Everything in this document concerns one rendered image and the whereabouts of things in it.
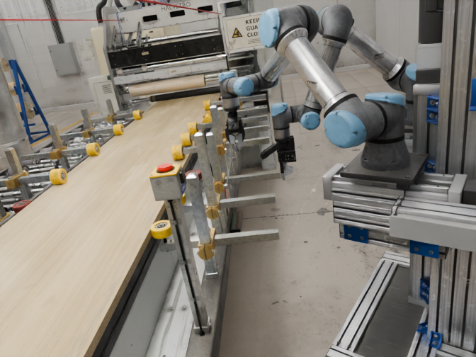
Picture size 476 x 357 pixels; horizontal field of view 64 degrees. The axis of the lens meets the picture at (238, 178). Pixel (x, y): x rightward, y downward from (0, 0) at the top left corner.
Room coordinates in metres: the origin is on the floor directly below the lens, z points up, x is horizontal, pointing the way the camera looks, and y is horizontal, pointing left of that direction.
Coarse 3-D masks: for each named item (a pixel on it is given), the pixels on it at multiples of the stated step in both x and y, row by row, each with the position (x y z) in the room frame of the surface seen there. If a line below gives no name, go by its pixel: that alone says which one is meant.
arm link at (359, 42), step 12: (348, 36) 1.63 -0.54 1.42; (360, 36) 1.63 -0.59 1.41; (348, 48) 1.67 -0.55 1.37; (360, 48) 1.63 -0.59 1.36; (372, 48) 1.63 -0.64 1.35; (384, 48) 1.65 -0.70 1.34; (372, 60) 1.64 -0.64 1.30; (384, 60) 1.63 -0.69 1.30; (396, 60) 1.64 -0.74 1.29; (384, 72) 1.65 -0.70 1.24; (396, 72) 1.62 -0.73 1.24; (396, 84) 1.64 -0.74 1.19
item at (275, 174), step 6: (246, 174) 1.70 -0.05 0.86; (252, 174) 1.68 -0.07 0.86; (258, 174) 1.67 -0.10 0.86; (264, 174) 1.66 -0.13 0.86; (270, 174) 1.66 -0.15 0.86; (276, 174) 1.66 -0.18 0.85; (228, 180) 1.68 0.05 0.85; (234, 180) 1.68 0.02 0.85; (240, 180) 1.68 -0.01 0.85; (246, 180) 1.67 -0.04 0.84; (252, 180) 1.67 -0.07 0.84; (258, 180) 1.67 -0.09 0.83
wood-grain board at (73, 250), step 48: (144, 144) 2.40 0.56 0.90; (192, 144) 2.22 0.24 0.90; (48, 192) 1.79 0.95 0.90; (96, 192) 1.68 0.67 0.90; (144, 192) 1.58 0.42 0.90; (0, 240) 1.33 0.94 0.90; (48, 240) 1.26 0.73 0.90; (96, 240) 1.20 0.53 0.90; (144, 240) 1.15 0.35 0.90; (0, 288) 0.99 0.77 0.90; (48, 288) 0.95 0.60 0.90; (96, 288) 0.91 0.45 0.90; (0, 336) 0.77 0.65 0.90; (48, 336) 0.74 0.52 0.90; (96, 336) 0.73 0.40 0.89
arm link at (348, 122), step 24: (264, 24) 1.32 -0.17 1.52; (288, 24) 1.28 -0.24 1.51; (288, 48) 1.26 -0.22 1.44; (312, 48) 1.24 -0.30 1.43; (312, 72) 1.18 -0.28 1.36; (336, 96) 1.11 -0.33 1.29; (336, 120) 1.05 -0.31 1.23; (360, 120) 1.02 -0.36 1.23; (384, 120) 1.06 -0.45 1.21; (336, 144) 1.07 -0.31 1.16
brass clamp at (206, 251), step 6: (210, 228) 1.25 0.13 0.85; (210, 234) 1.20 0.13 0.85; (210, 240) 1.16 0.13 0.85; (198, 246) 1.14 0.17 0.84; (204, 246) 1.13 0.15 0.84; (210, 246) 1.14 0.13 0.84; (198, 252) 1.12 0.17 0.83; (204, 252) 1.12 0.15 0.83; (210, 252) 1.12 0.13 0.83; (204, 258) 1.12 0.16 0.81; (210, 258) 1.12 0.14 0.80
